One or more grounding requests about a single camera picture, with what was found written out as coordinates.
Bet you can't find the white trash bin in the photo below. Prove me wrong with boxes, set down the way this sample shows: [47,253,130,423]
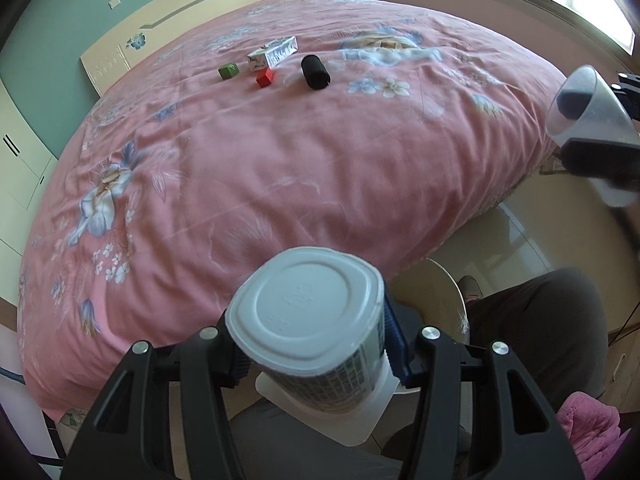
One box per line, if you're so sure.
[387,257,471,396]

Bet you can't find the pink fleece garment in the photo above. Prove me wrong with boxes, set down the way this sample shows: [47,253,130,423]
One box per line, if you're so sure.
[556,391,627,480]

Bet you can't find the clear plastic cup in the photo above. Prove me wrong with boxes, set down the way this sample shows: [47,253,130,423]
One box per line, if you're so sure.
[546,65,639,146]

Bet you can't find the pink floral bedspread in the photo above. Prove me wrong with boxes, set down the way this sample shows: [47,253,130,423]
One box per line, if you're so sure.
[18,0,564,419]

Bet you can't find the white wardrobe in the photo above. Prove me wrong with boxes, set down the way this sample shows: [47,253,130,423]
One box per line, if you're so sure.
[0,88,58,306]

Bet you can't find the white milk carton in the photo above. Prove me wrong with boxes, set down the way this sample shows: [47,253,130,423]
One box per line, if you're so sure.
[247,36,298,72]

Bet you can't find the dark trousers leg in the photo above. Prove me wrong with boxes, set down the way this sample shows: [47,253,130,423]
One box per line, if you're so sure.
[230,268,608,479]

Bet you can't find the black foam cylinder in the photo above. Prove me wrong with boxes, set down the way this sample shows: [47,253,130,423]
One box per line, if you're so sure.
[300,54,331,90]

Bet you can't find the green wooden cube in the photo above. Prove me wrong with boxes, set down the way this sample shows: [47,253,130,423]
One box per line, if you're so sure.
[218,63,240,80]

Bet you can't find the shoe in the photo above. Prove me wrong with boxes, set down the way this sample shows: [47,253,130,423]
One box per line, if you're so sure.
[458,275,483,304]

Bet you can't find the white yogurt cup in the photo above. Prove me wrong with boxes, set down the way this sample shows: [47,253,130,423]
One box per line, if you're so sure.
[224,247,399,446]

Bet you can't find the red wooden block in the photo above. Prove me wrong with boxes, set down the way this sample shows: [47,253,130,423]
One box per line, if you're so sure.
[255,67,274,88]

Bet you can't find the cream wooden headboard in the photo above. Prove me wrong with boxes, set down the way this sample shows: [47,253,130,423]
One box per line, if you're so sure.
[80,0,262,96]

